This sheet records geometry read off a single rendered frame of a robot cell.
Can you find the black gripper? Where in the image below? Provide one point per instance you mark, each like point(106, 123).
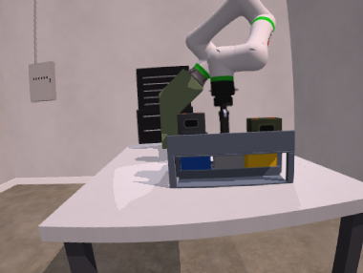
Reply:
point(223, 102)

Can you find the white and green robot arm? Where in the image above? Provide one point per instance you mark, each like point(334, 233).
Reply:
point(223, 62)

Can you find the yellow open bin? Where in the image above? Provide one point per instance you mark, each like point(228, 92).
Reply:
point(263, 160)

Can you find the grey shelf rack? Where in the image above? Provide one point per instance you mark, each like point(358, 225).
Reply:
point(230, 144)

